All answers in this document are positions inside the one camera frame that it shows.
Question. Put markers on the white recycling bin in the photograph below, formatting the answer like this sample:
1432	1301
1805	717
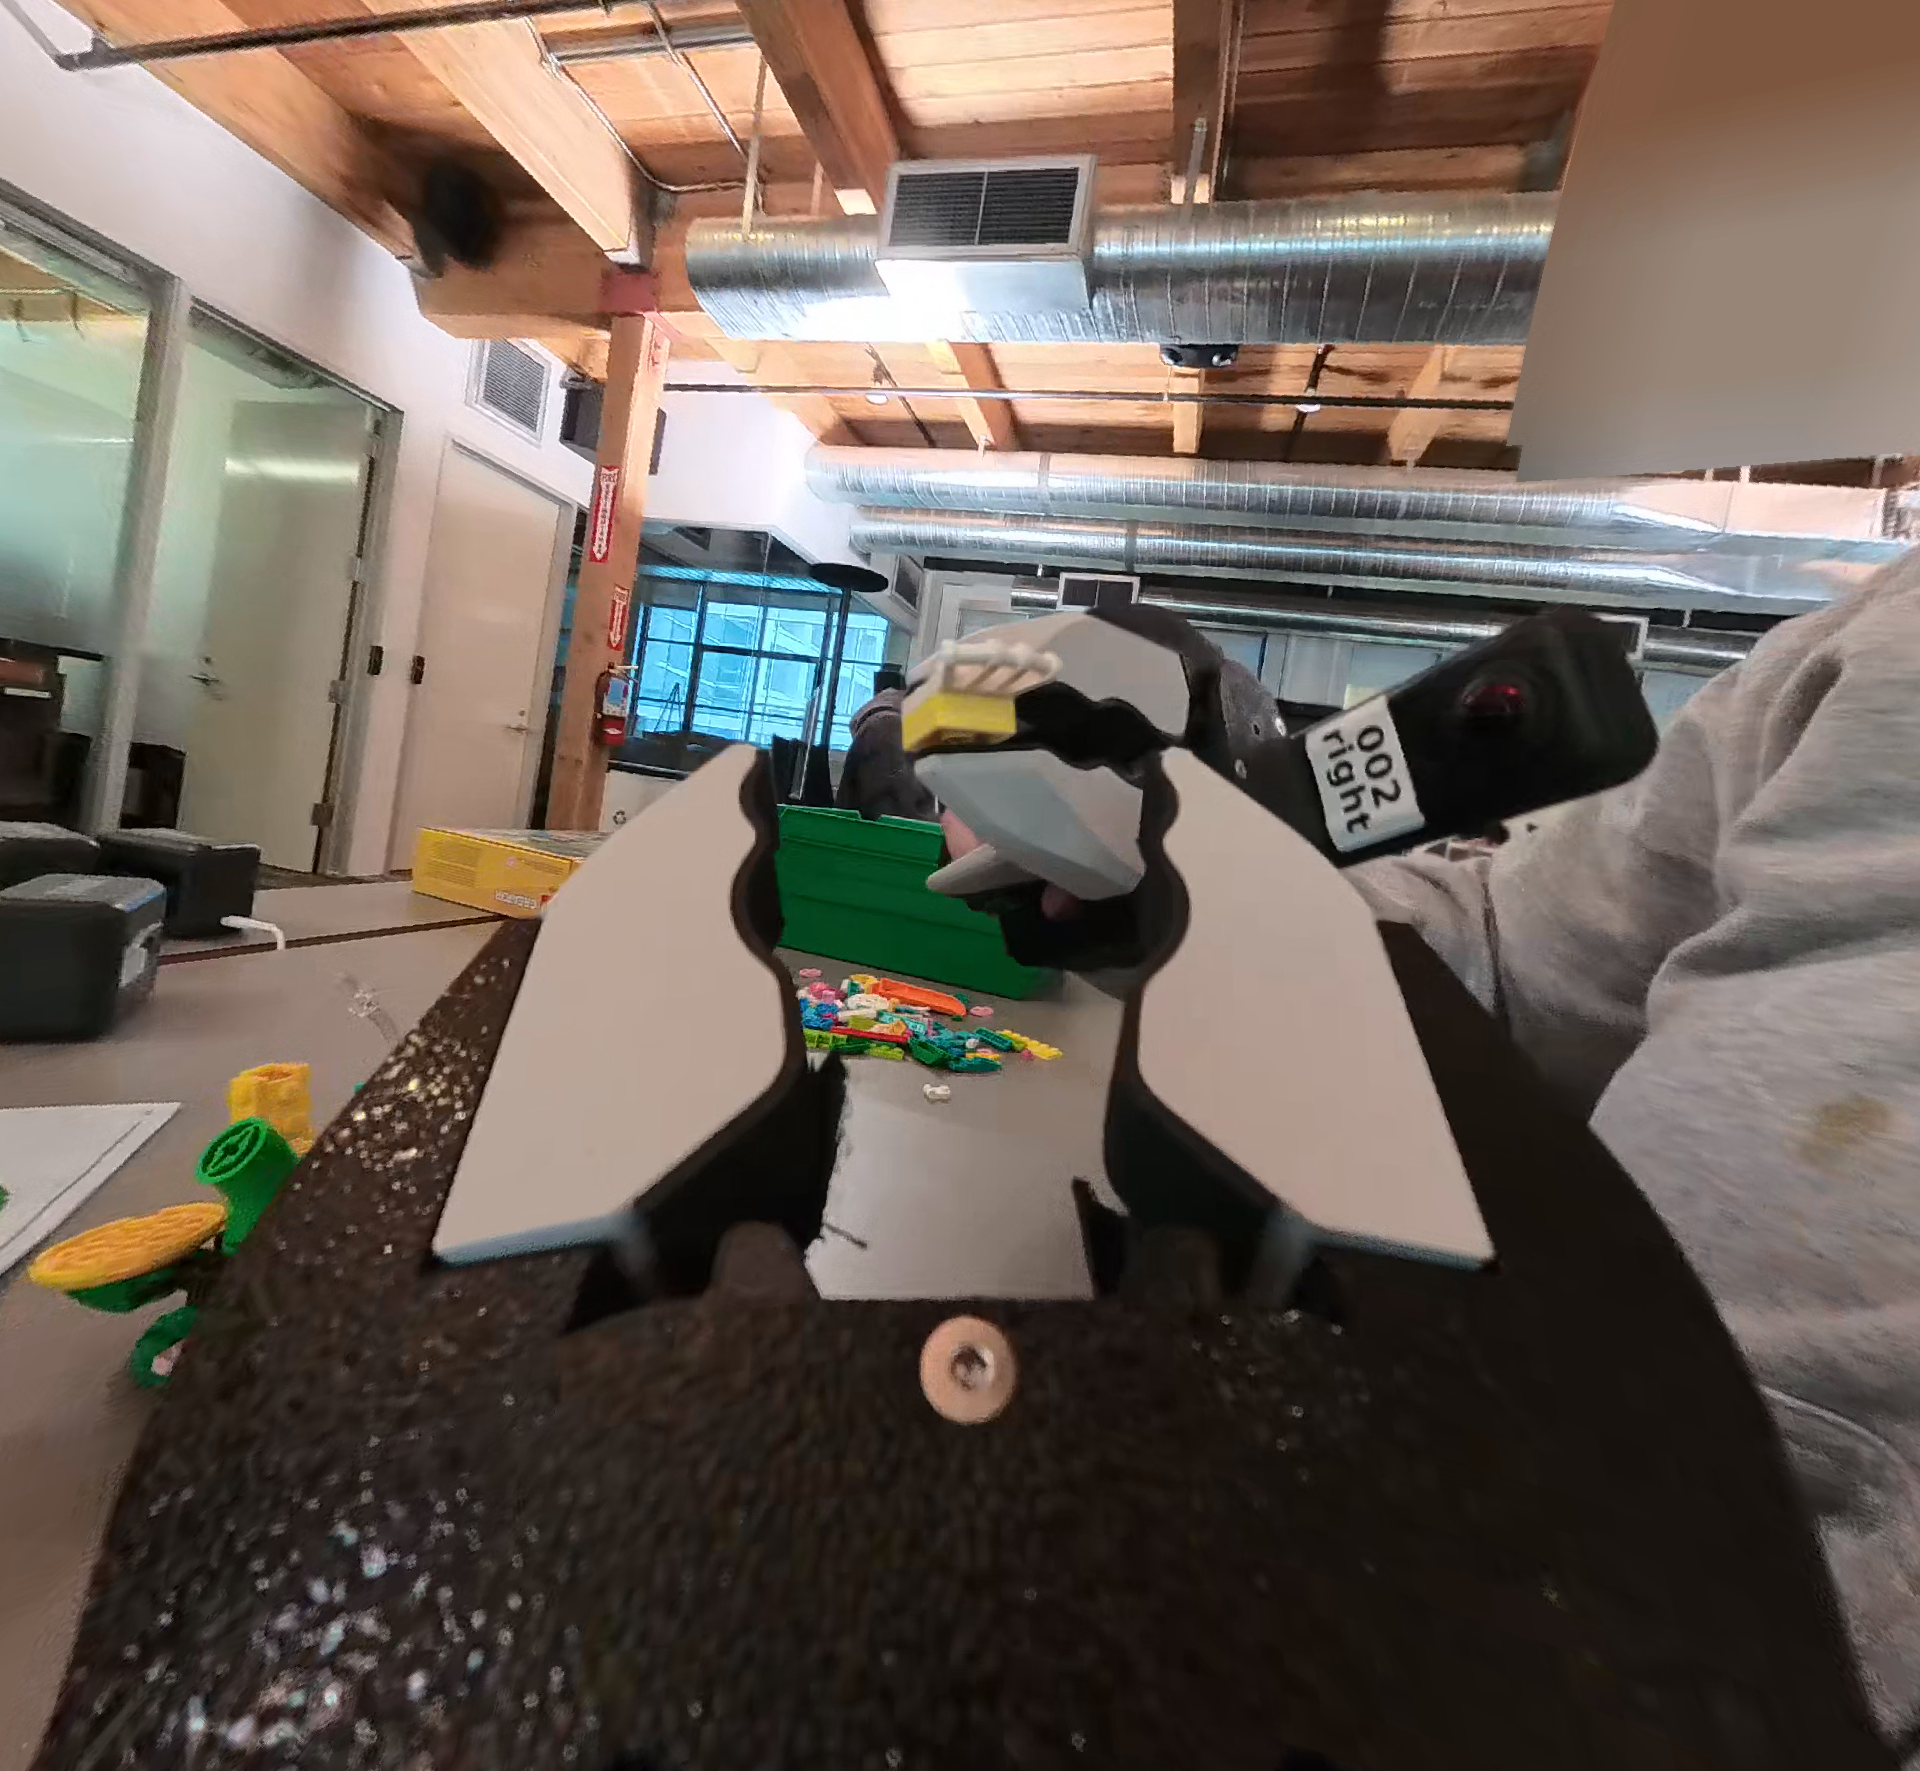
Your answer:
646	797

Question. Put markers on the person's right forearm grey sleeve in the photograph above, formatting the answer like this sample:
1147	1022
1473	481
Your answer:
1724	827

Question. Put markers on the pile of colourful lego pieces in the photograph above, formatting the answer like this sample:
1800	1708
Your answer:
900	1028

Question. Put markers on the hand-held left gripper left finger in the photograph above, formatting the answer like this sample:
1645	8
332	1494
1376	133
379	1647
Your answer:
630	1037

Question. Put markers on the white wall vent grille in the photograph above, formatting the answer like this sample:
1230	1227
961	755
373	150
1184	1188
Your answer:
512	388

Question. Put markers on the black floor lamp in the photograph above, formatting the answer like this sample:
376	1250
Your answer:
849	576

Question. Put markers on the stack of green plastic bins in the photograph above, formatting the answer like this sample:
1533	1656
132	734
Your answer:
869	886

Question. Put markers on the yellow lego flower disc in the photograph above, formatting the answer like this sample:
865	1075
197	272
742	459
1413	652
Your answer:
126	1246

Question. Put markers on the yellow ribbed lego cup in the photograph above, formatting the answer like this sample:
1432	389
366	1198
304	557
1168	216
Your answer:
270	1104

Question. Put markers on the large white duct register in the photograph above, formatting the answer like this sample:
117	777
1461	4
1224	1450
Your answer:
981	226

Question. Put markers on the small clear plastic piece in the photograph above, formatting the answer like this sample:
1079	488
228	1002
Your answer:
370	1009

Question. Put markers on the green ribbed lego cup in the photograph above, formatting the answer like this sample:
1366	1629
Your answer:
248	1178

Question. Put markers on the person's grey hoodie torso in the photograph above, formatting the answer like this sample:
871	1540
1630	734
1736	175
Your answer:
1800	1275

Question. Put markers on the large silver ceiling duct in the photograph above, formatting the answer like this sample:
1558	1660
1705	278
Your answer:
1320	264

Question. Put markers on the long red post sign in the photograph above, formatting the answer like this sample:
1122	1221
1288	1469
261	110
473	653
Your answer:
607	511

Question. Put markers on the white duct vent grille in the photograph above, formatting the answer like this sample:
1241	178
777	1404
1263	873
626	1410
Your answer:
1099	590

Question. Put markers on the short red post sign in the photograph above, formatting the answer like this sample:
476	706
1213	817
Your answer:
619	613

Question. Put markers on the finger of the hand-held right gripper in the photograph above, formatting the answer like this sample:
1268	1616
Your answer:
1125	661
1050	827

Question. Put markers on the yellow lego box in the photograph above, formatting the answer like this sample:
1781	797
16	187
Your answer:
479	871

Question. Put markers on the open lego instruction booklet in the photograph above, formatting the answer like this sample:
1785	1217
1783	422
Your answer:
75	1172

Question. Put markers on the wooden support post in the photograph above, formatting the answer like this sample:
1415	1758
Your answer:
609	676

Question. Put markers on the red fire extinguisher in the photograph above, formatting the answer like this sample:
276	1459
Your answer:
617	706

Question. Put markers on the white door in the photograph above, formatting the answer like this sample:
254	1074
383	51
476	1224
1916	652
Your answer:
489	661

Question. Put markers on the person's right hand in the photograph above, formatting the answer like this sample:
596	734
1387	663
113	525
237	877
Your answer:
967	845

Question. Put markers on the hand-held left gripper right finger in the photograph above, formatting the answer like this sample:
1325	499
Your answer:
1304	1052

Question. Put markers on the black wall speaker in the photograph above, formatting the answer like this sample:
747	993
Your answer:
580	409

